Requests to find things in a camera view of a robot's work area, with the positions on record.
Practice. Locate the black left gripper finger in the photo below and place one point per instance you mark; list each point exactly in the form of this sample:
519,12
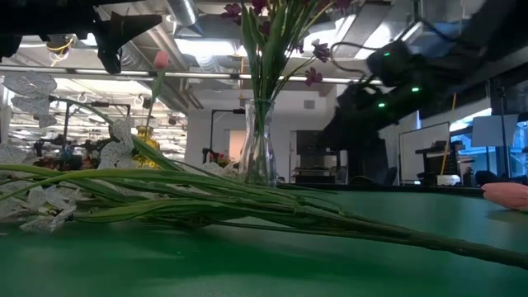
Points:
132,22

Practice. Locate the pink tulip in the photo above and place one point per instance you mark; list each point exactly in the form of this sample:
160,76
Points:
161,59
507,196

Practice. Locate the purple flower spray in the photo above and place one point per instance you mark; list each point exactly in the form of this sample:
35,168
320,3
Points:
268,62

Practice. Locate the white veined flower spray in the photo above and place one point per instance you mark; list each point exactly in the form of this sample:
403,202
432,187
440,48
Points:
288,206

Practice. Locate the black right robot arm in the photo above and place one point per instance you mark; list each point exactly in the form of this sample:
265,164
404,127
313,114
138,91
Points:
474,41

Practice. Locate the clear glass vase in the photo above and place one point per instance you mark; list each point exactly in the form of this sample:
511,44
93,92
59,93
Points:
268,156

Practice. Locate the yellow glass vase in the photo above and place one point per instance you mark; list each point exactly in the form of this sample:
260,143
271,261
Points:
145,133

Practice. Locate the black cabinet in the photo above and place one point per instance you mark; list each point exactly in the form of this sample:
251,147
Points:
313,165

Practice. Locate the whiteboard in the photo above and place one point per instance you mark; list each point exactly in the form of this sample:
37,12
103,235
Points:
425,152

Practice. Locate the black equipment rack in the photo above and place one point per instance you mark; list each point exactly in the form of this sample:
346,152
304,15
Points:
431,161

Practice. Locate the long ceiling light strip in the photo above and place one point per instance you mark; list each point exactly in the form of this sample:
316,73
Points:
198,75

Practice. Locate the white display panel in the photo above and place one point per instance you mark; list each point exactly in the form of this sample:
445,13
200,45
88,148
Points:
495,130

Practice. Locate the black tripod stand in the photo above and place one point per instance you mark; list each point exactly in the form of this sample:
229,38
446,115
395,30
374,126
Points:
504,156

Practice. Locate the red black background robot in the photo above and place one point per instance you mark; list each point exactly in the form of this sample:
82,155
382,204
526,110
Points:
216,158

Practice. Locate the silver round ventilation duct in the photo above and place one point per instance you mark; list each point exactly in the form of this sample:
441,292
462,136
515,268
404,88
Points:
183,10

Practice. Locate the grey wall vent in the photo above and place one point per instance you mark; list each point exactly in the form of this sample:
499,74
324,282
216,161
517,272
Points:
309,104

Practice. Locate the black metal frame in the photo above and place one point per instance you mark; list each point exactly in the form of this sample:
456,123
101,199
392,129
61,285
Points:
211,128

